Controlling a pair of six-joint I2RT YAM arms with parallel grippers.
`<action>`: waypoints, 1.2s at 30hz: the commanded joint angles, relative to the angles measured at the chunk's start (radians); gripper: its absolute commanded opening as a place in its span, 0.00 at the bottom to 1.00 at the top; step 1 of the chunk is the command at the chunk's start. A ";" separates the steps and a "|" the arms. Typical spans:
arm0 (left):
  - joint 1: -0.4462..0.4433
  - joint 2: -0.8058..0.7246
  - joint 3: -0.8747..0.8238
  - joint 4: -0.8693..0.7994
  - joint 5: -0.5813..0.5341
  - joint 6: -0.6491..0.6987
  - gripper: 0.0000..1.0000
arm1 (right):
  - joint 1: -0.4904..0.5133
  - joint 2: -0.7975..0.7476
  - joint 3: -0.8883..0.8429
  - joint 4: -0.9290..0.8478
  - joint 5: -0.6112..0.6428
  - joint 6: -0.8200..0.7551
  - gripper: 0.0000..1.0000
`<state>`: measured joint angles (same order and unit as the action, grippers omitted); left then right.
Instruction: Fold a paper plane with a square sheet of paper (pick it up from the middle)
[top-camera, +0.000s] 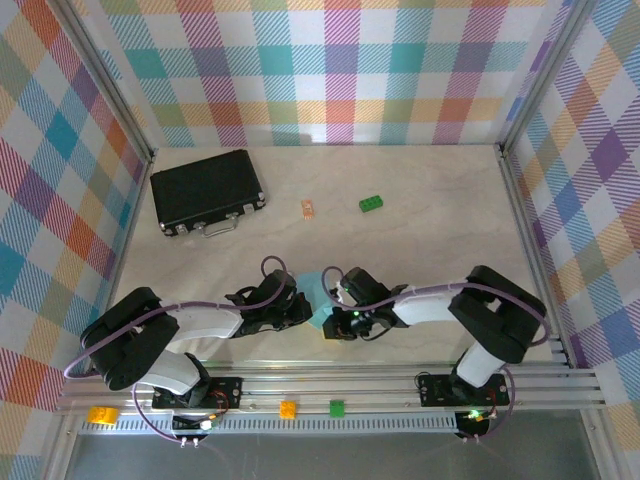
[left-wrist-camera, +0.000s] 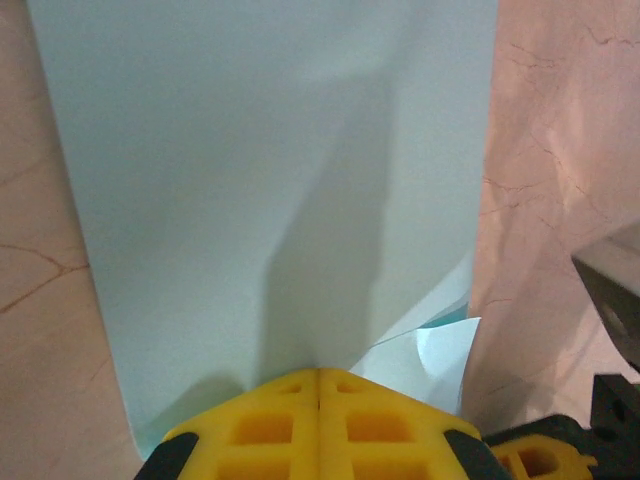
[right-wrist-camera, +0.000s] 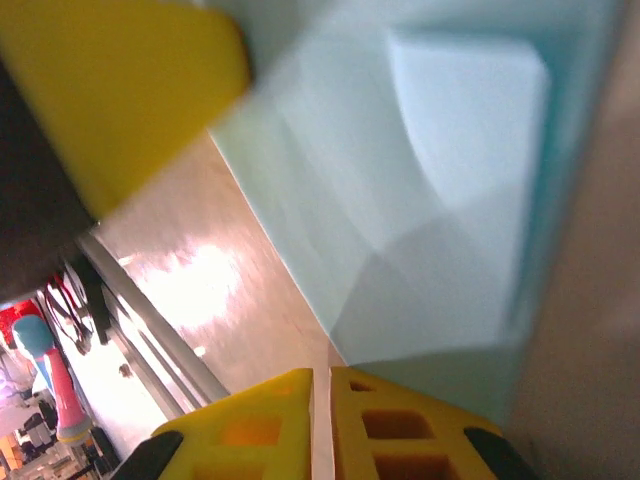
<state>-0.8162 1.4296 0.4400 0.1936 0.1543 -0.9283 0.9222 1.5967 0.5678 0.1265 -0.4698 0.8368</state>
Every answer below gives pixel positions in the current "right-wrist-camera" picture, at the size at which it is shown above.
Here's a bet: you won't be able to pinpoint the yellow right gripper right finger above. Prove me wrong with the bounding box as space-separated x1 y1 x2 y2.
329 367 539 480

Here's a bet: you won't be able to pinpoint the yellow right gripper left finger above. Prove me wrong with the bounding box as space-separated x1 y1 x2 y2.
112 368 314 480

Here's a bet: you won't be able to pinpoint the light blue paper sheet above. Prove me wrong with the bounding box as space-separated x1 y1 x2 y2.
192 0 626 480

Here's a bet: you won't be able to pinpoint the pink and blue bottle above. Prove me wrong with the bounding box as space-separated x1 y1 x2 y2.
12 314 94 446

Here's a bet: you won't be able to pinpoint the red and black wires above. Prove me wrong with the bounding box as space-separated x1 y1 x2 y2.
42 269 101 356

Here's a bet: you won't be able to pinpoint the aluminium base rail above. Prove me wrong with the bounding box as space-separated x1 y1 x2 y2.
77 232 231 421

